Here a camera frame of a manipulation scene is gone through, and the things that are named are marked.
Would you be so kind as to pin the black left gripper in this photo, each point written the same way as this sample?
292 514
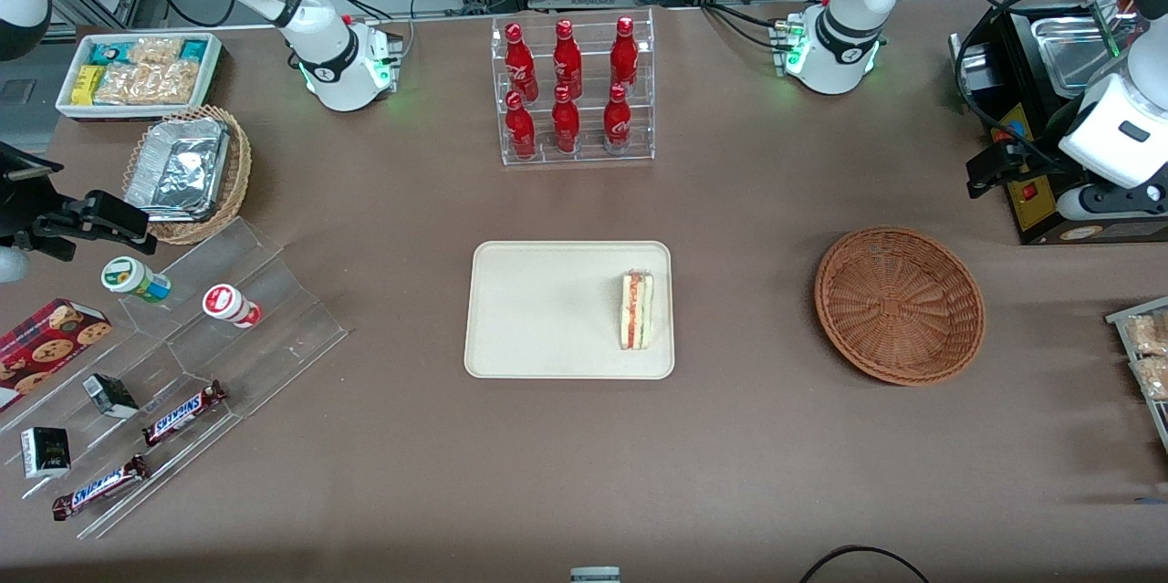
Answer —
1037 151

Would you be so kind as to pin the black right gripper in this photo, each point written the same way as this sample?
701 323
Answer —
20 203

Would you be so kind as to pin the triangular sandwich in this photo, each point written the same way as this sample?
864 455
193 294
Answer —
637 309

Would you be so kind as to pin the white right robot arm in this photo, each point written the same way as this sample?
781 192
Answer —
319 63

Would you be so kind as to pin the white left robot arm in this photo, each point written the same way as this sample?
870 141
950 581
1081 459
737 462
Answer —
849 45

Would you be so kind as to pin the aluminium foil tray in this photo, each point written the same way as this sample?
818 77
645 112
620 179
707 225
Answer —
178 168

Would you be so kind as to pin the light wicker basket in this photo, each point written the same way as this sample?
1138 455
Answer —
235 172

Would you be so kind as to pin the round brown wicker basket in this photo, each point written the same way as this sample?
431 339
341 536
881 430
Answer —
899 305

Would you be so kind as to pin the metal tray with snacks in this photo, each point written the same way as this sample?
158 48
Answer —
1118 317

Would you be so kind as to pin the beige rectangular tray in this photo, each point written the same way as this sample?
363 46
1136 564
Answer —
547 309

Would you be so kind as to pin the red emergency stop button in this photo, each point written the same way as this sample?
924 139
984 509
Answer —
1001 134

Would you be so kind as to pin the green label yogurt bottle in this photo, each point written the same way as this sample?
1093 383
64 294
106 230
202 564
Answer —
132 278

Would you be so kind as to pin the black food warmer cabinet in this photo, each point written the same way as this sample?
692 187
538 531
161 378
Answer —
1013 54

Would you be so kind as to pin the red label yogurt bottle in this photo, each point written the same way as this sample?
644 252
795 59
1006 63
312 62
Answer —
228 304

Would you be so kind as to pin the steel pan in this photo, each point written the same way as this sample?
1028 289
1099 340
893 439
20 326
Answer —
1077 54

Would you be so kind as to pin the large clear cracker bag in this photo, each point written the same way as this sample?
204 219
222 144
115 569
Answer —
146 83

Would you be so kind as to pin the yellow snack packet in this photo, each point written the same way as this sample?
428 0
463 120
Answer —
87 85

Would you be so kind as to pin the red cookie box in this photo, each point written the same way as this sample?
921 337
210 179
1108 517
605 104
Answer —
46 350

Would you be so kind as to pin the white snack bin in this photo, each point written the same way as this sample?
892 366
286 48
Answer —
212 81

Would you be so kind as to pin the teal snack packet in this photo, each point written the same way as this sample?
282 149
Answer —
193 49
108 53

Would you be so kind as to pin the small black box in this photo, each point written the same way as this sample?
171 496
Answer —
46 452
109 395

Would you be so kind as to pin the small clear cracker bag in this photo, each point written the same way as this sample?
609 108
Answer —
155 51

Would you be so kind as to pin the clear acrylic stepped display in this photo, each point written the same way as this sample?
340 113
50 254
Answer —
274 327

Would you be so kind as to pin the snickers chocolate bar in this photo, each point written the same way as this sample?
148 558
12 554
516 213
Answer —
99 488
182 412

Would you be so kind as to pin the clear snack bag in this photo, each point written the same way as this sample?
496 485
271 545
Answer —
1154 378
1148 334

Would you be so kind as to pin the red cola bottle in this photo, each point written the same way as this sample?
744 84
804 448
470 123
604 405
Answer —
567 58
617 121
519 129
624 54
519 63
566 124

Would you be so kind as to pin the clear acrylic bottle rack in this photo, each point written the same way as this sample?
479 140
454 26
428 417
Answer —
584 154

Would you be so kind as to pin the small grey device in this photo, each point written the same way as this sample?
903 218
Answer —
595 575

